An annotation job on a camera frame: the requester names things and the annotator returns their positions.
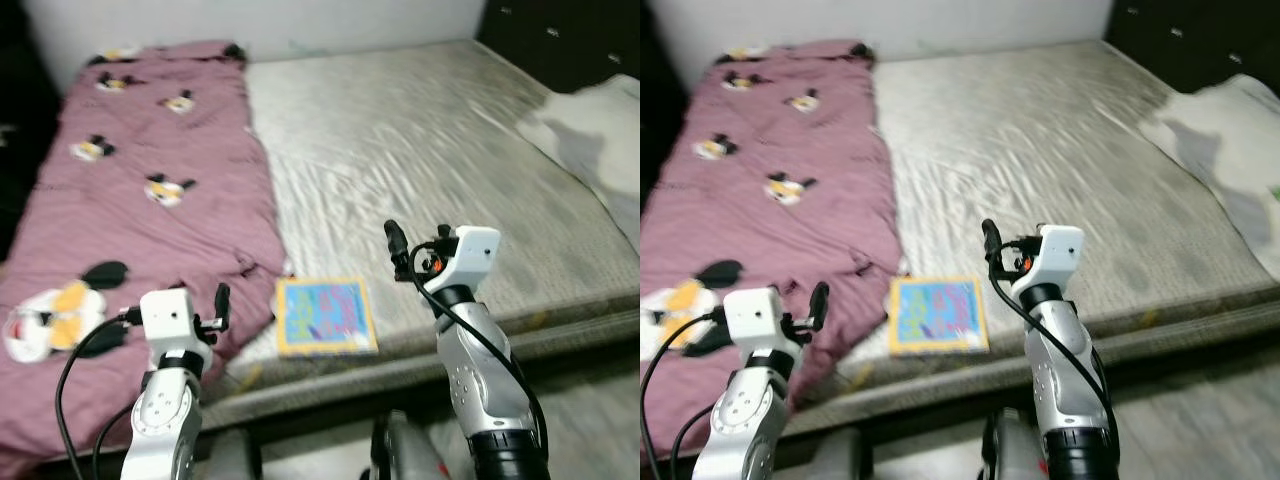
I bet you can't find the blue yellow children's book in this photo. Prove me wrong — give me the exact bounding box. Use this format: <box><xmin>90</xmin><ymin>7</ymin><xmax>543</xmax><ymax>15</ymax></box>
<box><xmin>274</xmin><ymin>276</ymin><xmax>380</xmax><ymax>357</ymax></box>
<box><xmin>888</xmin><ymin>276</ymin><xmax>991</xmax><ymax>357</ymax></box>

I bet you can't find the pink cartoon mouse blanket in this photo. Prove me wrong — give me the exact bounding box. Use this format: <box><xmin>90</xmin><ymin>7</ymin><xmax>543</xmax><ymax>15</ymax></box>
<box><xmin>0</xmin><ymin>40</ymin><xmax>291</xmax><ymax>476</ymax></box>
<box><xmin>640</xmin><ymin>40</ymin><xmax>906</xmax><ymax>461</ymax></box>

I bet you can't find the quilted grey-white mattress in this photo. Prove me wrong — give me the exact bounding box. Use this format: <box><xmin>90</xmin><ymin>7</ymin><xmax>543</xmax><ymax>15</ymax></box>
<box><xmin>790</xmin><ymin>40</ymin><xmax>1280</xmax><ymax>431</ymax></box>
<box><xmin>200</xmin><ymin>40</ymin><xmax>641</xmax><ymax>431</ymax></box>

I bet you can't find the silver left robot leg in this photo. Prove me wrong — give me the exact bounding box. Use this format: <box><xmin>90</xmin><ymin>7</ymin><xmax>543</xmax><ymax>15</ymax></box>
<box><xmin>810</xmin><ymin>428</ymin><xmax>866</xmax><ymax>480</ymax></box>
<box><xmin>200</xmin><ymin>428</ymin><xmax>263</xmax><ymax>480</ymax></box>

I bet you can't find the silver robot leg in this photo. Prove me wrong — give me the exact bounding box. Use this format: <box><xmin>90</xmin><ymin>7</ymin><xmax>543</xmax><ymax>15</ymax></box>
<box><xmin>810</xmin><ymin>428</ymin><xmax>866</xmax><ymax>480</ymax></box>
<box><xmin>200</xmin><ymin>428</ymin><xmax>263</xmax><ymax>480</ymax></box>
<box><xmin>985</xmin><ymin>408</ymin><xmax>1046</xmax><ymax>480</ymax></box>
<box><xmin>370</xmin><ymin>410</ymin><xmax>451</xmax><ymax>480</ymax></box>

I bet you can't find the silver right robot leg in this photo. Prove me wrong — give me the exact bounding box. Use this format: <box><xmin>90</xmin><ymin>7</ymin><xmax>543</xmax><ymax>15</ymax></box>
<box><xmin>985</xmin><ymin>408</ymin><xmax>1046</xmax><ymax>480</ymax></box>
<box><xmin>370</xmin><ymin>410</ymin><xmax>451</xmax><ymax>480</ymax></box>

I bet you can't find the white pillow with tree print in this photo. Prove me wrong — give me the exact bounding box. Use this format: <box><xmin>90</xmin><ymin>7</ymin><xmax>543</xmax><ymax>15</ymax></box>
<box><xmin>1140</xmin><ymin>72</ymin><xmax>1280</xmax><ymax>251</ymax></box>
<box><xmin>515</xmin><ymin>75</ymin><xmax>641</xmax><ymax>251</ymax></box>

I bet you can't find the dark tufted headboard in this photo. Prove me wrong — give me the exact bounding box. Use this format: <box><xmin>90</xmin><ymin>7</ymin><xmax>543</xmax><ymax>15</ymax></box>
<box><xmin>1105</xmin><ymin>0</ymin><xmax>1280</xmax><ymax>96</ymax></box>
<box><xmin>478</xmin><ymin>0</ymin><xmax>641</xmax><ymax>93</ymax></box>

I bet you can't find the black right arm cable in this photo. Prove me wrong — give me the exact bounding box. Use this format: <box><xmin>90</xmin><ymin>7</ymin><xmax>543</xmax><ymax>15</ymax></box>
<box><xmin>405</xmin><ymin>268</ymin><xmax>549</xmax><ymax>461</ymax></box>
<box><xmin>985</xmin><ymin>265</ymin><xmax>1119</xmax><ymax>441</ymax></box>

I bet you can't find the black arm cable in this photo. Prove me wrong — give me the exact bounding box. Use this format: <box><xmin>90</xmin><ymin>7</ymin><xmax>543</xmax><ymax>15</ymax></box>
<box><xmin>640</xmin><ymin>308</ymin><xmax>726</xmax><ymax>480</ymax></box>
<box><xmin>405</xmin><ymin>268</ymin><xmax>549</xmax><ymax>461</ymax></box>
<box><xmin>55</xmin><ymin>308</ymin><xmax>146</xmax><ymax>480</ymax></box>
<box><xmin>985</xmin><ymin>265</ymin><xmax>1119</xmax><ymax>441</ymax></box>

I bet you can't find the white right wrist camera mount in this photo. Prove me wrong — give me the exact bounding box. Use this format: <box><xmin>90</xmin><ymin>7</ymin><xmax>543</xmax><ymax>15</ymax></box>
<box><xmin>1012</xmin><ymin>224</ymin><xmax>1086</xmax><ymax>301</ymax></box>
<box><xmin>425</xmin><ymin>225</ymin><xmax>501</xmax><ymax>301</ymax></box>

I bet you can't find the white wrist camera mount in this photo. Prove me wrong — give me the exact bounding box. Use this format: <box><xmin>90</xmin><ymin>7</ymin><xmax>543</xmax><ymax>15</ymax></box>
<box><xmin>1012</xmin><ymin>224</ymin><xmax>1086</xmax><ymax>301</ymax></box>
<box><xmin>140</xmin><ymin>288</ymin><xmax>213</xmax><ymax>366</ymax></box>
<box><xmin>425</xmin><ymin>225</ymin><xmax>501</xmax><ymax>301</ymax></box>
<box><xmin>722</xmin><ymin>287</ymin><xmax>801</xmax><ymax>366</ymax></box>

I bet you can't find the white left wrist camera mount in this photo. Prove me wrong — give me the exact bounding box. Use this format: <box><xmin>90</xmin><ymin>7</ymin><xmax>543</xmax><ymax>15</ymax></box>
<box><xmin>722</xmin><ymin>287</ymin><xmax>801</xmax><ymax>366</ymax></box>
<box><xmin>140</xmin><ymin>288</ymin><xmax>213</xmax><ymax>366</ymax></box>

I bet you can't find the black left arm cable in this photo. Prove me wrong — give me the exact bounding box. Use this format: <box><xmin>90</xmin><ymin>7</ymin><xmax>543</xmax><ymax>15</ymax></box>
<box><xmin>640</xmin><ymin>308</ymin><xmax>726</xmax><ymax>480</ymax></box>
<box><xmin>55</xmin><ymin>308</ymin><xmax>146</xmax><ymax>480</ymax></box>

